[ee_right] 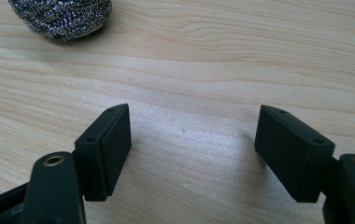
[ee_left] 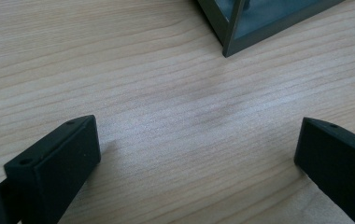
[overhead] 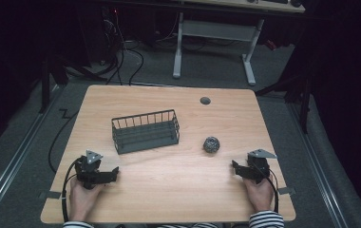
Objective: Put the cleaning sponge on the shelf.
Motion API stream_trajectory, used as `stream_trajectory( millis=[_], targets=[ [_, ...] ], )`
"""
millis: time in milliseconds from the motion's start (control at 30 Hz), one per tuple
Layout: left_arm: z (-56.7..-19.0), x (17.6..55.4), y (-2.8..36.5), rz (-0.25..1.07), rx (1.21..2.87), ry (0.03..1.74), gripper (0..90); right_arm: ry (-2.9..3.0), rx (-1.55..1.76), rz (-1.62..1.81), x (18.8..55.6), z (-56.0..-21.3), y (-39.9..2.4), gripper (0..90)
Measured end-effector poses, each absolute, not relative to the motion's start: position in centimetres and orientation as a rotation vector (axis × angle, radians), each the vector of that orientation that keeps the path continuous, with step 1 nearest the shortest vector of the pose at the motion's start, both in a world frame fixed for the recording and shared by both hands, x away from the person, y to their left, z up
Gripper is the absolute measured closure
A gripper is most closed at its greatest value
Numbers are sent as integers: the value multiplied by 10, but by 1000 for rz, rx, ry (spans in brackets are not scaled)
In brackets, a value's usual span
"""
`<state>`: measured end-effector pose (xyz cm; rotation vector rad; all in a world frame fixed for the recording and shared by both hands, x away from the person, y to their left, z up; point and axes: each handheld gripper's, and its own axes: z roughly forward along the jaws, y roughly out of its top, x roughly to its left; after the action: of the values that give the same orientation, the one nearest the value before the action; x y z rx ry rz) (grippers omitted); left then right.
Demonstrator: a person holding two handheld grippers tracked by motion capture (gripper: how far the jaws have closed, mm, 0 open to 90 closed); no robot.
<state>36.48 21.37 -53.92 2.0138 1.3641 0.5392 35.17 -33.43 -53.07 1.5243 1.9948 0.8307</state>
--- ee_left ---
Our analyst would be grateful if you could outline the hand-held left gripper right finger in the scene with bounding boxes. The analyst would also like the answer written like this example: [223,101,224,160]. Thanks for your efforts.
[293,117,355,224]

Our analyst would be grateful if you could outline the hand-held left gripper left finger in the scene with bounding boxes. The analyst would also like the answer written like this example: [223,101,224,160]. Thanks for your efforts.
[3,114,102,224]

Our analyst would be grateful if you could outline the grey metal frame box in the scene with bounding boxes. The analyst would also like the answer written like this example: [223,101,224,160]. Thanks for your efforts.
[196,0,346,59]

